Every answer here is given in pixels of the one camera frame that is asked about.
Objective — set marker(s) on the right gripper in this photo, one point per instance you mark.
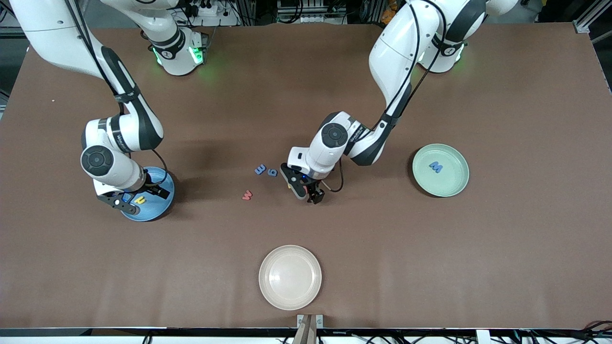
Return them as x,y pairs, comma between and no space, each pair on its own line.
152,187

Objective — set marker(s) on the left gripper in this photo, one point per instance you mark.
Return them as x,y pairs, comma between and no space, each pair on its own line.
315,191

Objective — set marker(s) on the yellow foam letter h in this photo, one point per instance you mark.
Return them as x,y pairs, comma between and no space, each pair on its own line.
139,201

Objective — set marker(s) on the blue foam letter g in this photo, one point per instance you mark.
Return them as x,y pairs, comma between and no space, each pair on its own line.
272,172

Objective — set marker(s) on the blue foam letter M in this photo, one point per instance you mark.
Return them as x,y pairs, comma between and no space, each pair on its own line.
436,167

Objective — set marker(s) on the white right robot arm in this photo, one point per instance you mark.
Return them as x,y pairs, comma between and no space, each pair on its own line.
119,167

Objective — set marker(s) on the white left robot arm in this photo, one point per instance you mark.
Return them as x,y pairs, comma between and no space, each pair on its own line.
397,52

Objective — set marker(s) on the blue plate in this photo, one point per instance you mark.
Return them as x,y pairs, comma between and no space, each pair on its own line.
153,212

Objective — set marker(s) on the blue foam letter E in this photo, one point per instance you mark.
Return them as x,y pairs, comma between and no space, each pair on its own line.
259,169

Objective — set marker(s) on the red foam letter w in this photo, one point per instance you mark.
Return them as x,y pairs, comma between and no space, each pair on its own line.
246,195

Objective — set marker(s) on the beige plate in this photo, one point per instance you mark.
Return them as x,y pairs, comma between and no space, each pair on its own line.
290,277

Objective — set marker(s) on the brown table cover mat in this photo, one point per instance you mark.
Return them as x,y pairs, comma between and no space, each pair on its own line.
306,95

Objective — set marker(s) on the pale green plate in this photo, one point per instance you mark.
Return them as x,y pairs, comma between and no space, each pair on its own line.
449,184

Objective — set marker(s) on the white power strip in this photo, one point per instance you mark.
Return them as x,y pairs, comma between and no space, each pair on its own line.
313,19
215,21

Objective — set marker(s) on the orange snack bags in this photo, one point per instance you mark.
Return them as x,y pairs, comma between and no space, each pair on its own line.
388,14

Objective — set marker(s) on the grey metal bracket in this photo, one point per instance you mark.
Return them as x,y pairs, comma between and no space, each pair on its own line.
319,321

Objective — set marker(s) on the aluminium frame profile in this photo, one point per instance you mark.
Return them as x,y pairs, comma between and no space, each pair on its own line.
585,24

